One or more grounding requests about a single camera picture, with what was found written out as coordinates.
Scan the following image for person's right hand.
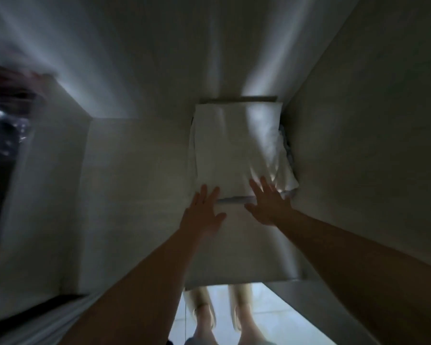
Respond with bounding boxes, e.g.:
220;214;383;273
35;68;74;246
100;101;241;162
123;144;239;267
243;176;295;229

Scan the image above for person's left hand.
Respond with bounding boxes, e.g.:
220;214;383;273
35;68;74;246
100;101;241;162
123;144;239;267
179;184;228;239

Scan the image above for beige jeans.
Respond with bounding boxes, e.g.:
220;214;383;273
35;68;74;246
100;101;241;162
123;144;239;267
189;100;300;206

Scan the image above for person's left forearm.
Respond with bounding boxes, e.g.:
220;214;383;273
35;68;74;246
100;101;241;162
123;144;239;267
61;226;211;345

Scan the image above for person's right forearm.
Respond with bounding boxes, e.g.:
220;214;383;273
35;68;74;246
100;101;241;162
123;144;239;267
276;208;431;345

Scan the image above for person's left leg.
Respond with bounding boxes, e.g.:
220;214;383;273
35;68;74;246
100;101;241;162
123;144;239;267
184;284;218;345

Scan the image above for person's leg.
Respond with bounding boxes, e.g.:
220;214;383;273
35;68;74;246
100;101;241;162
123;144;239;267
227;284;268;345
184;284;218;345

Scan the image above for person's right leg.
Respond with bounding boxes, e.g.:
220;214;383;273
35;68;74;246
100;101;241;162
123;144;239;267
227;284;268;345

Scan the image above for dark fabric pile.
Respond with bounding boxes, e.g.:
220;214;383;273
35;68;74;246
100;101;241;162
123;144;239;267
0;61;53;166

